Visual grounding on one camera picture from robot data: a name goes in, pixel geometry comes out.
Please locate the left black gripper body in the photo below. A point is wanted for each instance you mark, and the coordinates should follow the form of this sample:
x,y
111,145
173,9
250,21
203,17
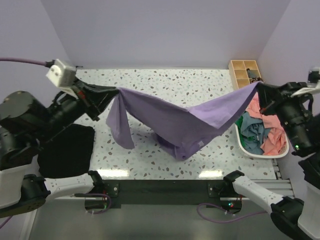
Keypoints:
x,y
69,109

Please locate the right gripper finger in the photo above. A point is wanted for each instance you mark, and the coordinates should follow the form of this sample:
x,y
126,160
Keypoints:
x,y
263,88
266,102

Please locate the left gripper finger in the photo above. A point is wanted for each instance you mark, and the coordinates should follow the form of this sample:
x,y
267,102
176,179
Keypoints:
x,y
101,89
105,100

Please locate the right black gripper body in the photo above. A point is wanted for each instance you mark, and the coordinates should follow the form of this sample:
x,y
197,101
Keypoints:
x,y
292,111

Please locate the purple t shirt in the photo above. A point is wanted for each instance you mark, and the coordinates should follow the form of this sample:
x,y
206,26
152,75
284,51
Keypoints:
x,y
181,132

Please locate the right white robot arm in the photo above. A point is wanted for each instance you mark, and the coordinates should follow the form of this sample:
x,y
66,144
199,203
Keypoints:
x,y
298,217

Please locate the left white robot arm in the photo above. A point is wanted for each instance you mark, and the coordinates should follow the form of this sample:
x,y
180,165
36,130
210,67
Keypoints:
x,y
26,126

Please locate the patterned cloth in box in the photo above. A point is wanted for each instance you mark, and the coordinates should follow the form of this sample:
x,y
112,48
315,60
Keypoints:
x,y
253,75

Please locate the blue t shirt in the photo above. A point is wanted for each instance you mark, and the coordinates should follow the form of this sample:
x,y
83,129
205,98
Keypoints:
x,y
252,131

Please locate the white laundry basket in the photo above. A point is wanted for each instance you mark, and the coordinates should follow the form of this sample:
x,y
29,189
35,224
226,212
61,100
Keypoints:
x,y
240,142

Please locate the wooden compartment box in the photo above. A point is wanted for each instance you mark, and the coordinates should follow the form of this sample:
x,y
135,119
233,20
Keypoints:
x,y
238,73

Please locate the pink t shirt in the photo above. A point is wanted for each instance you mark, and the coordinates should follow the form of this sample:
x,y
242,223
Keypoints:
x,y
274,138

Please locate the green t shirt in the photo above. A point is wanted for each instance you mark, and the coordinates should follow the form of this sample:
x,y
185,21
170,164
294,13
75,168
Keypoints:
x,y
239,122

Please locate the black folded t shirt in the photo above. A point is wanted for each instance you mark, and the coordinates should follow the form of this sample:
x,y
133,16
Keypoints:
x,y
68,154

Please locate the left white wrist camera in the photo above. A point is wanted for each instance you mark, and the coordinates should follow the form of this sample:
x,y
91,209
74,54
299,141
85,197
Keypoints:
x,y
63,76

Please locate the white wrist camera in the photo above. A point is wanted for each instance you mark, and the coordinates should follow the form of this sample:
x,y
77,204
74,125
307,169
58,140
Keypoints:
x,y
63,76
313,83

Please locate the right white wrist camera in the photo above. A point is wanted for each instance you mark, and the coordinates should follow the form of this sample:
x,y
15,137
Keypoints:
x,y
313,83

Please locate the black mounting base plate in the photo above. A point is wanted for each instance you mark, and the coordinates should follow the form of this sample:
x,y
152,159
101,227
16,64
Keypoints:
x,y
116,193

